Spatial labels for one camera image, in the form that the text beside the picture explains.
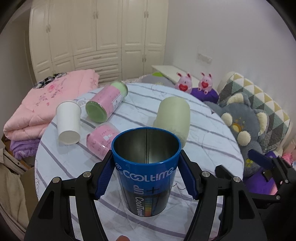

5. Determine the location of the blue black metal cup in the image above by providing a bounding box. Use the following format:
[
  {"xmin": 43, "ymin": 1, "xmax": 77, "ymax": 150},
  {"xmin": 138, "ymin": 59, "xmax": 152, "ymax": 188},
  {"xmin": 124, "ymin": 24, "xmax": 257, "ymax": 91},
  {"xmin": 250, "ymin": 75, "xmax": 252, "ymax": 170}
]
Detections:
[{"xmin": 111, "ymin": 128, "xmax": 182, "ymax": 217}]

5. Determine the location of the small pink plastic cup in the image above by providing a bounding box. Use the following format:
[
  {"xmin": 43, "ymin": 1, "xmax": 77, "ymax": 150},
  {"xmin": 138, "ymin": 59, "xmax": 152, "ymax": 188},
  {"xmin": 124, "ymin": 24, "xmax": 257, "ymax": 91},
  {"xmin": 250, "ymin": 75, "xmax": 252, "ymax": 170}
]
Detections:
[{"xmin": 86, "ymin": 123, "xmax": 120, "ymax": 160}]

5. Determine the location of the pale green frosted cup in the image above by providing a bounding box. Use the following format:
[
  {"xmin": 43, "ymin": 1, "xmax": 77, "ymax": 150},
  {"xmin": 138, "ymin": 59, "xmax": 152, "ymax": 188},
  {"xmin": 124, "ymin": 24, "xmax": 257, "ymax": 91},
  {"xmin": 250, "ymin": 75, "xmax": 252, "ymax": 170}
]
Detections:
[{"xmin": 153, "ymin": 96, "xmax": 191, "ymax": 148}]

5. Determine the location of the white paper cup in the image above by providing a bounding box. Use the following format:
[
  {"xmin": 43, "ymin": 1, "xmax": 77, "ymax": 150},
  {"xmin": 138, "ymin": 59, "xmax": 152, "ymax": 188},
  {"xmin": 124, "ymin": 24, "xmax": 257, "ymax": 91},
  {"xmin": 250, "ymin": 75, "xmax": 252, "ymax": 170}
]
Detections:
[{"xmin": 56, "ymin": 101, "xmax": 81, "ymax": 145}]

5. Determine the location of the operator fingertip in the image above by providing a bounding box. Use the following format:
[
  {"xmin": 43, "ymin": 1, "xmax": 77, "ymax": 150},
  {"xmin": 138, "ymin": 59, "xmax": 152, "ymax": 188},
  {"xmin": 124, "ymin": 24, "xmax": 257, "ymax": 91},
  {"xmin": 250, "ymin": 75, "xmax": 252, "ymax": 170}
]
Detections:
[{"xmin": 116, "ymin": 235, "xmax": 130, "ymax": 241}]

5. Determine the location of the pink pillow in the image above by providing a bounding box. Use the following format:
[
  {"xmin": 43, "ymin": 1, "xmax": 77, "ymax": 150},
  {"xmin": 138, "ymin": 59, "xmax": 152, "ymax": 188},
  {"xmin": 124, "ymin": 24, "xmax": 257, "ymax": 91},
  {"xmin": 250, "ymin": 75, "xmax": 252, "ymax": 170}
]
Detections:
[{"xmin": 282, "ymin": 149, "xmax": 296, "ymax": 166}]

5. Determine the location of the striped white quilted table cover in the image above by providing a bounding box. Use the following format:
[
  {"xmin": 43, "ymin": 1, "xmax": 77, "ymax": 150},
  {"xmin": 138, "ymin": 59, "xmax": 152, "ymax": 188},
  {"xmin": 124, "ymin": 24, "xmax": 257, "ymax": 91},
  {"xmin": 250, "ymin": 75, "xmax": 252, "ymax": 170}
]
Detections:
[{"xmin": 35, "ymin": 83, "xmax": 244, "ymax": 240}]

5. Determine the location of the triangle patterned quilted pillow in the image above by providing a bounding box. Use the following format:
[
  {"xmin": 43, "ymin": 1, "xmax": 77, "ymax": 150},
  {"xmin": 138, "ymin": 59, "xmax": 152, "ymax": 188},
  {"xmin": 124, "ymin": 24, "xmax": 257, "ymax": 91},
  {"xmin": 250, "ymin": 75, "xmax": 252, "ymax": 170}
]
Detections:
[{"xmin": 217, "ymin": 72, "xmax": 292, "ymax": 153}]

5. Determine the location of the grey cat plush toy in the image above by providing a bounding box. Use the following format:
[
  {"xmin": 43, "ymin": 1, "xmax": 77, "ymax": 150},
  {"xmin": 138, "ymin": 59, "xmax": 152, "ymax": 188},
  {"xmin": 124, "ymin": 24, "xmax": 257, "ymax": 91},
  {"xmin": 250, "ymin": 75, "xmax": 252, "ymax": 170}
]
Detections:
[{"xmin": 205, "ymin": 92, "xmax": 269, "ymax": 178}]

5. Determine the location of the pink green lidded jar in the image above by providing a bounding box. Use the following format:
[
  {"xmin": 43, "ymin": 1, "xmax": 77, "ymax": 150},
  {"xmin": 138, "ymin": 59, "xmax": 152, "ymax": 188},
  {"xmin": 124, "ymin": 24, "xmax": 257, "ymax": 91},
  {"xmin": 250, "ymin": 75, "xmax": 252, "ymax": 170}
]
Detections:
[{"xmin": 85, "ymin": 81, "xmax": 128, "ymax": 123}]

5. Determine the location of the purple round cushion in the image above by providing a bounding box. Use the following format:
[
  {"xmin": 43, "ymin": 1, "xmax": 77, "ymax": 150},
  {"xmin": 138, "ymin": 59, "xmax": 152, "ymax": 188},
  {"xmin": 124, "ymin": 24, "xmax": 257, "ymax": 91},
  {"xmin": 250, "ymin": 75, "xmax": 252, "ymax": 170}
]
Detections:
[{"xmin": 191, "ymin": 88, "xmax": 219, "ymax": 103}]

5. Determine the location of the folded purple blanket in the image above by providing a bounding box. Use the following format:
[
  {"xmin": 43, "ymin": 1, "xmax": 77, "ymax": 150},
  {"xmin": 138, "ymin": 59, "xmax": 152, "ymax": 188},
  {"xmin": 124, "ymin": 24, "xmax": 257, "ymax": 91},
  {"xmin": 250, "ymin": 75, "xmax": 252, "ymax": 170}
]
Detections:
[{"xmin": 10, "ymin": 138, "xmax": 40, "ymax": 160}]

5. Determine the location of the right pink bunny plush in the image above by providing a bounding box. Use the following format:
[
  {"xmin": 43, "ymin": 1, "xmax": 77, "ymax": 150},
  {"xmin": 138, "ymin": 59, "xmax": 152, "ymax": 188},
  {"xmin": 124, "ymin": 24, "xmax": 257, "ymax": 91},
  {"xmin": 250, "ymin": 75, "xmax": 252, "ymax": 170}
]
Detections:
[{"xmin": 198, "ymin": 72, "xmax": 213, "ymax": 94}]

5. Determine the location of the pink bunny plush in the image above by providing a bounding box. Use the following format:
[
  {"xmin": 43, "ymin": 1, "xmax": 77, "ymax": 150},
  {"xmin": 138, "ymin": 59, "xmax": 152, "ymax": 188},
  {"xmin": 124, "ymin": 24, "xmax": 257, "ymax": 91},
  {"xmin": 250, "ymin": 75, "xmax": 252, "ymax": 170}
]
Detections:
[
  {"xmin": 175, "ymin": 72, "xmax": 193, "ymax": 94},
  {"xmin": 198, "ymin": 72, "xmax": 213, "ymax": 94}
]

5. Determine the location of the left pink bunny plush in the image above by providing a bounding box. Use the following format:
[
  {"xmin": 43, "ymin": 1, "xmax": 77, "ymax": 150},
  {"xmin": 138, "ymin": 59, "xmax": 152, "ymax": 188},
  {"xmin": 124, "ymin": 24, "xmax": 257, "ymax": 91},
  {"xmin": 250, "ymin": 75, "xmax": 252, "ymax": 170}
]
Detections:
[{"xmin": 175, "ymin": 72, "xmax": 193, "ymax": 94}]

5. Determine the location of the folded pink quilt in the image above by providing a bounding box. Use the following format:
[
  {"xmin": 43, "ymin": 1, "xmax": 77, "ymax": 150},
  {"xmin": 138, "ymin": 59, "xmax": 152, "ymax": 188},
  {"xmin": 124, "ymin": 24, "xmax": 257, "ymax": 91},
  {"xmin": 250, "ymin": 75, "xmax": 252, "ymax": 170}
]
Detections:
[{"xmin": 3, "ymin": 69, "xmax": 99, "ymax": 141}]

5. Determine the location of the beige jacket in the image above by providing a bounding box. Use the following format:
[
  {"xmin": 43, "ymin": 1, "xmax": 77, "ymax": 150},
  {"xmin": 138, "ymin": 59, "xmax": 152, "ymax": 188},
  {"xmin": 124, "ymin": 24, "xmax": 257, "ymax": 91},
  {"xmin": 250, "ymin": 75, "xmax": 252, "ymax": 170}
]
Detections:
[{"xmin": 1, "ymin": 149, "xmax": 29, "ymax": 229}]

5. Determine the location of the grey green embroidered cushion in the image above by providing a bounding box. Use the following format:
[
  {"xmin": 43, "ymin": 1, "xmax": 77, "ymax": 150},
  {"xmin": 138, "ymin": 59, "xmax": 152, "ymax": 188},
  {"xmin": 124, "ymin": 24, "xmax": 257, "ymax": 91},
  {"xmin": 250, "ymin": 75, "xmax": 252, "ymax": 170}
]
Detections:
[{"xmin": 139, "ymin": 72, "xmax": 175, "ymax": 88}]

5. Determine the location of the white bedside table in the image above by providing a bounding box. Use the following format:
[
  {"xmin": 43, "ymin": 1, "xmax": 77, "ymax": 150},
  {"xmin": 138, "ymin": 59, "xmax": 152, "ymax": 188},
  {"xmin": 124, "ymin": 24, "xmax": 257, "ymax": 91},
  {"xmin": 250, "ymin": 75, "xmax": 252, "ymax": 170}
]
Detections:
[{"xmin": 152, "ymin": 65, "xmax": 186, "ymax": 84}]

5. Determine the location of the black white patterned cloth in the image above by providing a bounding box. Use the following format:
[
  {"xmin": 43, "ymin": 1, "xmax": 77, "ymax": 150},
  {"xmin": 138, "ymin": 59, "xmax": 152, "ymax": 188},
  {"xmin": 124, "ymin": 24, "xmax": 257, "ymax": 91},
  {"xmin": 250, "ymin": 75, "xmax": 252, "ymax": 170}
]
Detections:
[{"xmin": 33, "ymin": 73, "xmax": 67, "ymax": 89}]

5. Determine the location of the cream white wardrobe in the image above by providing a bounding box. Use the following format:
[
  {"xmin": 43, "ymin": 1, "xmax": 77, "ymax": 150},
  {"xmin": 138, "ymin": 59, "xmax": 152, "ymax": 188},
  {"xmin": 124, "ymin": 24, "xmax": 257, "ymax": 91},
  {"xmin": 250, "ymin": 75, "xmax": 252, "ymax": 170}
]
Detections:
[{"xmin": 29, "ymin": 0, "xmax": 169, "ymax": 82}]

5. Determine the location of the white wall switch panel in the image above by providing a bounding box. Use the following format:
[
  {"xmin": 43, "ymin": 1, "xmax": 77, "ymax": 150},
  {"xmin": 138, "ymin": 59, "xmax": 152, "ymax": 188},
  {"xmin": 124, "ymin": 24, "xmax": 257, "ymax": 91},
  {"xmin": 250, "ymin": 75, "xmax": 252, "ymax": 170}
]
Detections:
[{"xmin": 197, "ymin": 53, "xmax": 212, "ymax": 64}]

